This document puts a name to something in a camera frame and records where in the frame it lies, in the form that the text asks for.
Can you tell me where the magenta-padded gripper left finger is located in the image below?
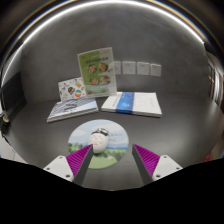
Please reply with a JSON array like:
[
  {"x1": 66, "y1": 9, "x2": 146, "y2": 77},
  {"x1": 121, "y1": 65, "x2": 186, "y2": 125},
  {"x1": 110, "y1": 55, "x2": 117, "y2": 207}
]
[{"x1": 43, "y1": 143, "x2": 95, "y2": 187}]

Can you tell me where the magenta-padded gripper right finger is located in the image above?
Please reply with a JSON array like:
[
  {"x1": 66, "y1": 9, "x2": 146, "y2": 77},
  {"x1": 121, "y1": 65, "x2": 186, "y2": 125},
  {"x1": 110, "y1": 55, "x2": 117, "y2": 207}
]
[{"x1": 131, "y1": 143, "x2": 184, "y2": 186}]

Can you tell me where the white panda-print computer mouse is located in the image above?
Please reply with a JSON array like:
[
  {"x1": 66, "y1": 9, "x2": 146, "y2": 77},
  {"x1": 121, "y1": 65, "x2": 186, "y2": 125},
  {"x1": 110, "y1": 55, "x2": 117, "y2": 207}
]
[{"x1": 87, "y1": 127, "x2": 110, "y2": 154}]

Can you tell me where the round landscape-print mouse pad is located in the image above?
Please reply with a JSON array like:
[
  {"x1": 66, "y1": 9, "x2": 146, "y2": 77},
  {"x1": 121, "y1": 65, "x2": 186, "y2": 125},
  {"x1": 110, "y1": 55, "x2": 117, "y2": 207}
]
[{"x1": 67, "y1": 119, "x2": 130, "y2": 170}]

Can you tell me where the grey patterned book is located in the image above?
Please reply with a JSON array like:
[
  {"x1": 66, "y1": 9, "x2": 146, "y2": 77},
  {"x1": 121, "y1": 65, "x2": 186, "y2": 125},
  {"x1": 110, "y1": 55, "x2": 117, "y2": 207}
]
[{"x1": 46, "y1": 97, "x2": 100, "y2": 124}]

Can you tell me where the white book with blue band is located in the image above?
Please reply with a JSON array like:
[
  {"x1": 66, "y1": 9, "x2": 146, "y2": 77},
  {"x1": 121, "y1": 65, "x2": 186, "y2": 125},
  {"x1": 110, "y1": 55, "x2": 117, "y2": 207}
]
[{"x1": 100, "y1": 91, "x2": 163, "y2": 118}]

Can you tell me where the small colourful printed card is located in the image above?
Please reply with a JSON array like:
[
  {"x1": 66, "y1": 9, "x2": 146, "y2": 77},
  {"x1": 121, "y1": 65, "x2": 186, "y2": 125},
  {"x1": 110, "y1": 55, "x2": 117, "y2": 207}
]
[{"x1": 57, "y1": 76, "x2": 87, "y2": 102}]

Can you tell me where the green upright menu sign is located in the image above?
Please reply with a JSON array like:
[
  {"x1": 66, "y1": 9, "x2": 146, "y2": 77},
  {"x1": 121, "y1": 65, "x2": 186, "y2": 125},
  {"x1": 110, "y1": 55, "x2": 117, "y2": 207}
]
[{"x1": 77, "y1": 46, "x2": 118, "y2": 98}]

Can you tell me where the white wall socket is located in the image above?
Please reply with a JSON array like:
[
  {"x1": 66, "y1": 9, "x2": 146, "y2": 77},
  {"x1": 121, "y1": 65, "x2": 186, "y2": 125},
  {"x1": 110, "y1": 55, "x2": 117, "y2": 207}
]
[
  {"x1": 114, "y1": 60, "x2": 122, "y2": 75},
  {"x1": 150, "y1": 63, "x2": 163, "y2": 77},
  {"x1": 121, "y1": 60, "x2": 137, "y2": 75},
  {"x1": 136, "y1": 61, "x2": 151, "y2": 76}
]

